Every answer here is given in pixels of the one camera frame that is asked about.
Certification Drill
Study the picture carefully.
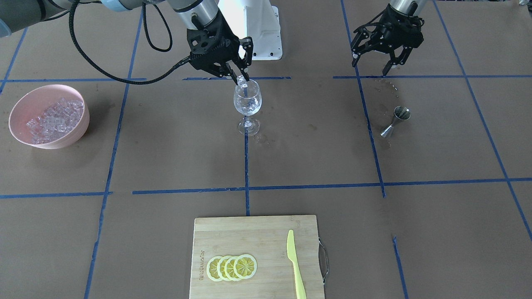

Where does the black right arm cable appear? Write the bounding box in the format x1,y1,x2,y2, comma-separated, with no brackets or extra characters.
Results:
69,0,194,85

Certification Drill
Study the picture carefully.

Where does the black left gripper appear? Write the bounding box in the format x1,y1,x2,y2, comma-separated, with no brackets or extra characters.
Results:
351,4,424,76

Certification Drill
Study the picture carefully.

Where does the steel cocktail jigger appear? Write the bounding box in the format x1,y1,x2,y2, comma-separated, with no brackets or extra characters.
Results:
380,106,411,138

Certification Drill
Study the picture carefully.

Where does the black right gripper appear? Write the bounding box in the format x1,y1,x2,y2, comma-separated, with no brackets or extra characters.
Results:
187,15,254,85

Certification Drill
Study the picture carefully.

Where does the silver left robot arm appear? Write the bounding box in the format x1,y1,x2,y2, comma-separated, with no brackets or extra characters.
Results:
351,0,426,76

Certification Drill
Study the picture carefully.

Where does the lemon slice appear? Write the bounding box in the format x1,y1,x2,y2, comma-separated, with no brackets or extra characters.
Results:
224,257,241,281
234,254,258,279
217,255,232,281
207,256,224,282

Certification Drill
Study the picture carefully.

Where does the pink bowl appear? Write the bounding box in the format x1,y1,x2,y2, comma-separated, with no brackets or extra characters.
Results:
8,84,90,149

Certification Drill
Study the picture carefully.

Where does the yellow plastic knife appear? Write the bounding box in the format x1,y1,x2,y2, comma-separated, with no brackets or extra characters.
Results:
286,229,307,299

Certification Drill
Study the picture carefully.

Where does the clear wine glass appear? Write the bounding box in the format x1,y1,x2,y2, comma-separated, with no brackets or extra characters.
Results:
234,79,262,136

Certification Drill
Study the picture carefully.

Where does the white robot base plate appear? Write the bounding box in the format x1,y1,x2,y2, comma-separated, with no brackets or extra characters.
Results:
218,0,283,61

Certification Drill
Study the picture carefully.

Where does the bamboo cutting board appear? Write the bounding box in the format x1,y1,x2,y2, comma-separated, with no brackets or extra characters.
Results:
189,215,325,299

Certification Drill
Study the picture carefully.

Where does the clear ice cube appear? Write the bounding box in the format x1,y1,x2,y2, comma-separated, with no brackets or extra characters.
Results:
235,75,249,88

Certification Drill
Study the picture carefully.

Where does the pile of ice cubes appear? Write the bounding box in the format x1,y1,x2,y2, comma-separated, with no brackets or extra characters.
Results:
25,97,85,144

